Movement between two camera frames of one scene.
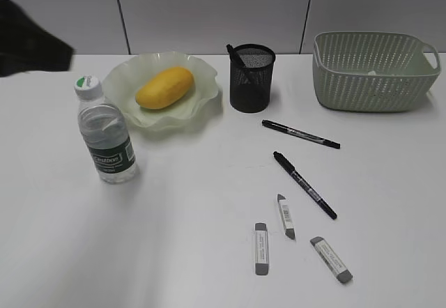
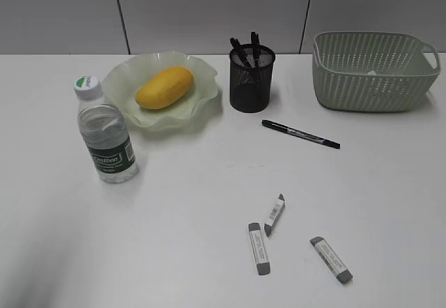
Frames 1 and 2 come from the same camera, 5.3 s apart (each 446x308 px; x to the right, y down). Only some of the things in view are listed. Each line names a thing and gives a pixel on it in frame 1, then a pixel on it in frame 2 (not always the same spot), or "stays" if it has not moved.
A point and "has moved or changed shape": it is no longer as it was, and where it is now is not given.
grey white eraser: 331,260 stays
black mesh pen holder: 250,86 stays
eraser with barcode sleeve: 286,216 to 274,214
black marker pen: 279,157 to 255,44
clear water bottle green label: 104,125 stays
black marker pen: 236,55 has moved or changed shape
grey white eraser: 261,257 has moved or changed shape
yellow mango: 165,88 stays
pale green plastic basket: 373,72 stays
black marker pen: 301,134 stays
